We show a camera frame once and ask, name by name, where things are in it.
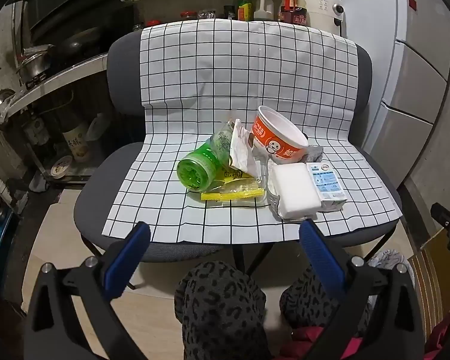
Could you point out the orange paper bowl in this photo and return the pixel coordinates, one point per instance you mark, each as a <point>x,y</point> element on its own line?
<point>270,140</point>

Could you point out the black range hood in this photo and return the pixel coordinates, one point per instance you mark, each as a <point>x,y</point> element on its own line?
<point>71,3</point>

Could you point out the white black checkered cloth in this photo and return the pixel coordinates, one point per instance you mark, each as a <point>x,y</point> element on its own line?
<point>228,75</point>

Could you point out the dark soy sauce bottle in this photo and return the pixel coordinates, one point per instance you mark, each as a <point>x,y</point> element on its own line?
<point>229,7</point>

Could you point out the white jug with red cap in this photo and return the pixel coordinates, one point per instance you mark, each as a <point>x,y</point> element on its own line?
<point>263,9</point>

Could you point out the person's leg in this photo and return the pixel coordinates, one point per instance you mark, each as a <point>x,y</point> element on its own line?
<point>219,307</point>
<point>303,303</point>

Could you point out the grey padded chair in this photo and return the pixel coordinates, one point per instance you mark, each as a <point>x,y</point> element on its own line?
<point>124,67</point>

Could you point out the white plastic wrapper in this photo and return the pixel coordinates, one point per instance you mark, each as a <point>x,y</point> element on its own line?
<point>242,146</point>

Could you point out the grey refrigerator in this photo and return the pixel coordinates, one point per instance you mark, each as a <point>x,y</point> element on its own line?
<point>408,82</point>

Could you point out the person's right leg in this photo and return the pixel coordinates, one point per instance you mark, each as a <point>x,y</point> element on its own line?
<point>303,303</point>

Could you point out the round steel lid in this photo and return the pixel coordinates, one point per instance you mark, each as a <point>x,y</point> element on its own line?
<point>2,105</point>

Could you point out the red lid glass jar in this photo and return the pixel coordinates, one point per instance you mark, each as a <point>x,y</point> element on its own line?
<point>188,15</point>

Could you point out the steel stove counter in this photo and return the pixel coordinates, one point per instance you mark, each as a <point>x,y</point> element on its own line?
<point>60,78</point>

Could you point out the white labelled bottle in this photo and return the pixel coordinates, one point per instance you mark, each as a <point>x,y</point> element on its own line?
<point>77,142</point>

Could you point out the green yellow sauce bottle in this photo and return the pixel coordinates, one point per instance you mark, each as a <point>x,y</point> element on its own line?
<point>244,7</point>

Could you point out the clear bag with yellow strip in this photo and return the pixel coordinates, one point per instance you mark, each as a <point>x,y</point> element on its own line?
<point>236,194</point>

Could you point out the grey knit glove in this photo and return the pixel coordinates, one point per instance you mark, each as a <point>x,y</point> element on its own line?
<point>315,153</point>

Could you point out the small ceramic bowl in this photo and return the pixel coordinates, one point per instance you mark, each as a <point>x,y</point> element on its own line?
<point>61,165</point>

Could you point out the steel pot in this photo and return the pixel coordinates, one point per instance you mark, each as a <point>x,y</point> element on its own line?
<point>35,63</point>

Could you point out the large cooking oil bottle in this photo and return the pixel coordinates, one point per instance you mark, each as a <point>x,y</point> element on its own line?
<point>293,5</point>

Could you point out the small white blue carton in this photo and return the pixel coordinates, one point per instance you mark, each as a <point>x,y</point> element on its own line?
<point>328,187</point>

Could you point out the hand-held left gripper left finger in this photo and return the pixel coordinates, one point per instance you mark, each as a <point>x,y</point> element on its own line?
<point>124,266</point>

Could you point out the white foam block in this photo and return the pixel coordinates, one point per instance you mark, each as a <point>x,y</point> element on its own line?
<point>296,191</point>

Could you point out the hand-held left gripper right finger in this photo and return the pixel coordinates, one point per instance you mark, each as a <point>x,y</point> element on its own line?
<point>322,262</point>

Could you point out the yellow sachet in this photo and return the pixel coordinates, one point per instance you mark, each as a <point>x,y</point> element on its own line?
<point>233,174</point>

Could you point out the person's left leg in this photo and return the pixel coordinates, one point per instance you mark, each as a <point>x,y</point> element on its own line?
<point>219,307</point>

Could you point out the pink garment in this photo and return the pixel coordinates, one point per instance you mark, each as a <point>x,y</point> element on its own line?
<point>322,343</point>

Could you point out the green plastic bottle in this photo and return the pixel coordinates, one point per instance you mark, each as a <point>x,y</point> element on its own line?
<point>198,165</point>

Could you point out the white air fryer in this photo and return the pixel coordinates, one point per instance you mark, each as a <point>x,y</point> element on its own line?
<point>322,7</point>

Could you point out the black wok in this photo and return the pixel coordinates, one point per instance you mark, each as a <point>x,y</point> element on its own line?
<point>78,41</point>

